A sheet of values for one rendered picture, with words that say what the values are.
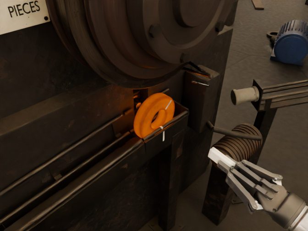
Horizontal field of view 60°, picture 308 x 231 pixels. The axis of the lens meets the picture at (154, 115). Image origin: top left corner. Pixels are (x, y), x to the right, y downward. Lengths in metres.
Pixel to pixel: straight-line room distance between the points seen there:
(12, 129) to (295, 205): 0.63
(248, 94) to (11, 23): 0.80
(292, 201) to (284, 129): 1.45
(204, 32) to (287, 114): 1.66
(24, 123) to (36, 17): 0.23
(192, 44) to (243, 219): 1.09
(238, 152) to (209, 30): 0.55
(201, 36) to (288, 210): 0.41
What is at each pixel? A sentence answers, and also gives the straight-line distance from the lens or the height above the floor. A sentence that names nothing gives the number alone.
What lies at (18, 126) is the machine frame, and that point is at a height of 0.87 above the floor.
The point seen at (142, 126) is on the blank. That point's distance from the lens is 0.77.
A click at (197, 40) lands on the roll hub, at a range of 0.63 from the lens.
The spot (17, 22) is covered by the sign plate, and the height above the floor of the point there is 1.07.
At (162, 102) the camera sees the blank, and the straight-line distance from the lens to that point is 0.79.
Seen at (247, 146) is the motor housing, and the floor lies 0.51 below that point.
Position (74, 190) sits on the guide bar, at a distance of 0.73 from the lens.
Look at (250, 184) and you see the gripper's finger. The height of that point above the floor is 0.75.
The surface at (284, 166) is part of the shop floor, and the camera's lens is 1.82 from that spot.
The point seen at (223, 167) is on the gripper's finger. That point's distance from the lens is 0.69.
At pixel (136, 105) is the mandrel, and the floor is 0.75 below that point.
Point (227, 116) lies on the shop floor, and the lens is 2.05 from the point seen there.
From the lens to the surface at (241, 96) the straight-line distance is 1.06.
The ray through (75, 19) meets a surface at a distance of 0.50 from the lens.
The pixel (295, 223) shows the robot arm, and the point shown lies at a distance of 0.66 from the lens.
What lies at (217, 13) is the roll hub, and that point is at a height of 1.06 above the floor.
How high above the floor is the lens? 1.27
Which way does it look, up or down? 40 degrees down
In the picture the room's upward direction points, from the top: straight up
